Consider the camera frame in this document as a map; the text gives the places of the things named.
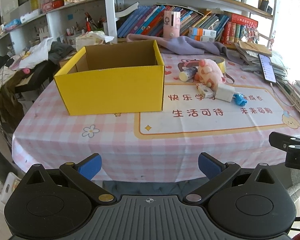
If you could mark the purple pink cloth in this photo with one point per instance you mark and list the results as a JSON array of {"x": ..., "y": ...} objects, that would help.
[{"x": 184, "y": 45}]

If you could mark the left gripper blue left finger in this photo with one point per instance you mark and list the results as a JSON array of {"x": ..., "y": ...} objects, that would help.
[{"x": 80, "y": 175}]

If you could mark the blue toy figure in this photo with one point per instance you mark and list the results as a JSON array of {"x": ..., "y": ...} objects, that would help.
[{"x": 240, "y": 100}]

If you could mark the orange blue white box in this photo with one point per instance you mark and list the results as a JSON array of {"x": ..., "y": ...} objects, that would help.
[{"x": 202, "y": 35}]

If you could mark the small staples box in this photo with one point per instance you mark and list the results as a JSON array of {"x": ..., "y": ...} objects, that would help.
[{"x": 204, "y": 91}]

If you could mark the pink cylinder device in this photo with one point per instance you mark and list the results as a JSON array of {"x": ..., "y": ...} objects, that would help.
[{"x": 171, "y": 28}]

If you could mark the yellow tape roll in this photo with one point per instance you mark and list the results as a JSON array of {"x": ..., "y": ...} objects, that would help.
[{"x": 221, "y": 63}]

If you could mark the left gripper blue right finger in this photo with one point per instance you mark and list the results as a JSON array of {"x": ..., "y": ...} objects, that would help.
[{"x": 220, "y": 176}]

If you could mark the white charger plug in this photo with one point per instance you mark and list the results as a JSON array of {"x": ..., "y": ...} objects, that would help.
[{"x": 224, "y": 92}]

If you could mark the smartphone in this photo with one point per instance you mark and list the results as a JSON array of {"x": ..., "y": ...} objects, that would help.
[{"x": 267, "y": 68}]

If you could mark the yellow cardboard box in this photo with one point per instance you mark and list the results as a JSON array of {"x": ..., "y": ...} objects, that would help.
[{"x": 113, "y": 78}]

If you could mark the white shirt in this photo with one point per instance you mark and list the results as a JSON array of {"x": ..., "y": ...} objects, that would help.
[{"x": 33, "y": 56}]

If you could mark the pink plush paw toy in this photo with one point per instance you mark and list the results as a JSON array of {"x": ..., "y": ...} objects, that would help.
[{"x": 209, "y": 74}]

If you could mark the red dictionary book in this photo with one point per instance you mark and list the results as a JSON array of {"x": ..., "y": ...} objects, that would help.
[{"x": 243, "y": 20}]

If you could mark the pink checkered tablecloth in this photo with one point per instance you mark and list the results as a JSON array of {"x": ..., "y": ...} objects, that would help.
[{"x": 160, "y": 146}]

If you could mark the white bookshelf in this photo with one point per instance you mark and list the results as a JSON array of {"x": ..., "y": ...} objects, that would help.
[{"x": 60, "y": 19}]

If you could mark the stack of papers books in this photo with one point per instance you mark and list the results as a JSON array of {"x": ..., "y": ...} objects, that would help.
[{"x": 252, "y": 64}]

